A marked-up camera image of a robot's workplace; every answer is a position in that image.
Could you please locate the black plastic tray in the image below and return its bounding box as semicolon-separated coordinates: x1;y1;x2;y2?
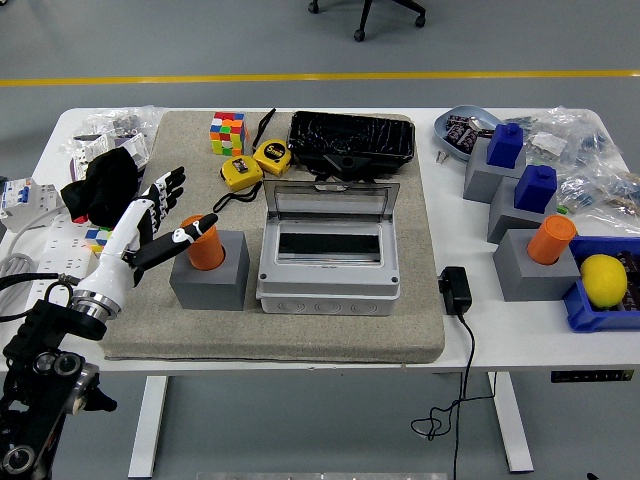
287;110;417;176

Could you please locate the yellow tape measure with sticker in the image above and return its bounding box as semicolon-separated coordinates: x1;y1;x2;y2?
213;155;265;214

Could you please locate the white power strip cable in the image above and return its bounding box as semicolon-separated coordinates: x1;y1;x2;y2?
0;219;51;321

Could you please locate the blue-grey dish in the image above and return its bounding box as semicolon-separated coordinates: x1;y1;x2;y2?
433;104;504;162

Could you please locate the grey block holder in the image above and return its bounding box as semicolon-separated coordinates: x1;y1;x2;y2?
463;137;527;205
487;174;559;245

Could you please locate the orange cylinder battery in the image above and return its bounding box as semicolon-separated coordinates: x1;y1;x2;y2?
180;214;226;271
526;214;578;266

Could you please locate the clear plastic parts bag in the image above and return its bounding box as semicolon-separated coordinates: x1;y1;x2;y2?
504;105;626;169
557;164;640;231
59;104;164;151

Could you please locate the dark patterned snack packet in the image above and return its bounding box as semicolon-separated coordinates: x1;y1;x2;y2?
457;127;484;151
444;113;471;144
617;249;640;312

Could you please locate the table control panel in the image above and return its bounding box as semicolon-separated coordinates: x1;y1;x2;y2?
551;369;629;384

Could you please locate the grey electrical box clear lid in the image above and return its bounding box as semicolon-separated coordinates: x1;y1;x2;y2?
255;179;403;317

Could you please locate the black office chair base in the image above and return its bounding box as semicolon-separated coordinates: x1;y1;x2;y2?
307;0;427;42

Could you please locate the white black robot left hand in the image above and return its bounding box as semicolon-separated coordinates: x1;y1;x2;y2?
72;166;220;315

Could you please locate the white circuit breaker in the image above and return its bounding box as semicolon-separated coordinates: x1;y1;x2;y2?
0;177;66;234

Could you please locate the black triangular mount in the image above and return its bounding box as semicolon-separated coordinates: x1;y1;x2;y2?
314;153;376;184

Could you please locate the yellow lemon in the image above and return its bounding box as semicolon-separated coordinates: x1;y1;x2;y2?
579;253;629;309

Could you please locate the grey-brown mat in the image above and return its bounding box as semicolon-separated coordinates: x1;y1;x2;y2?
99;109;447;364

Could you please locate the black cloth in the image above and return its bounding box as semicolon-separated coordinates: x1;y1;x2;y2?
59;147;146;227

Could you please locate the grey block with round hole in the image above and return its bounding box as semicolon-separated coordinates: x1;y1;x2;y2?
168;230;250;312
493;228;584;303

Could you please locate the yellow tape measure 5m print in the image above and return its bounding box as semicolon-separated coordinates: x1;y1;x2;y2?
251;107;294;177

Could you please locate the large colourful puzzle cube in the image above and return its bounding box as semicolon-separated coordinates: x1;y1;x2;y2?
209;110;249;157

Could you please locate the black power adapter with cord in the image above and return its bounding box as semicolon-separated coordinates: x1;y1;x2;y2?
410;266;499;480

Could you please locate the white power strip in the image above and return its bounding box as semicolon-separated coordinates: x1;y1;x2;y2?
29;212;106;301

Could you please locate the blue bottle-shaped block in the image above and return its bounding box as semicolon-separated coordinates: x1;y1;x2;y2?
513;164;558;212
486;122;525;169

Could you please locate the small colourful puzzle cube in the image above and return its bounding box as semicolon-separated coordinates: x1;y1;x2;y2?
84;225;114;254

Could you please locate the white table leg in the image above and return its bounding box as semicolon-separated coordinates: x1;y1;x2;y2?
127;375;169;479
487;372;535;474

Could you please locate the blue plastic bin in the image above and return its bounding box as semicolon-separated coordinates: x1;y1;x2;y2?
562;235;640;334

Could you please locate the white breaker pack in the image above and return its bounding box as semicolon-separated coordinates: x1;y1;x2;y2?
69;133;151;182

